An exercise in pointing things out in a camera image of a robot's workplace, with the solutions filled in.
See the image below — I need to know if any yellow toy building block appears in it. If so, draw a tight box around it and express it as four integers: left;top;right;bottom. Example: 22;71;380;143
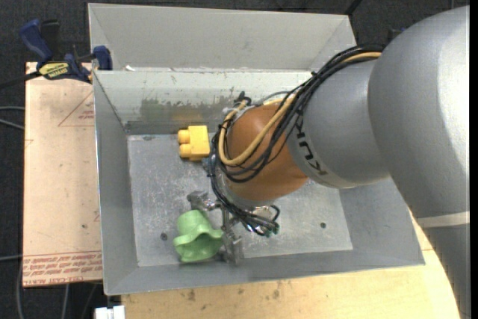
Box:
177;125;211;162

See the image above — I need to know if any brown cardboard board, red print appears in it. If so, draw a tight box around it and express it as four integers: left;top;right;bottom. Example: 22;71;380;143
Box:
22;61;104;288

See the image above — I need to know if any light green plastic toy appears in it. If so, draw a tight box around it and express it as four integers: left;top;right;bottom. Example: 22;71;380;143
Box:
172;208;224;264

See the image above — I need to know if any grey metal bin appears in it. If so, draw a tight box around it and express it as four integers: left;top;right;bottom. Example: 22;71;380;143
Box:
87;2;426;297

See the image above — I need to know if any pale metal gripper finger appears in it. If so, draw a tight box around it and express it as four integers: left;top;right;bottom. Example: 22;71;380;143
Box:
186;190;220;214
223;229;245;267

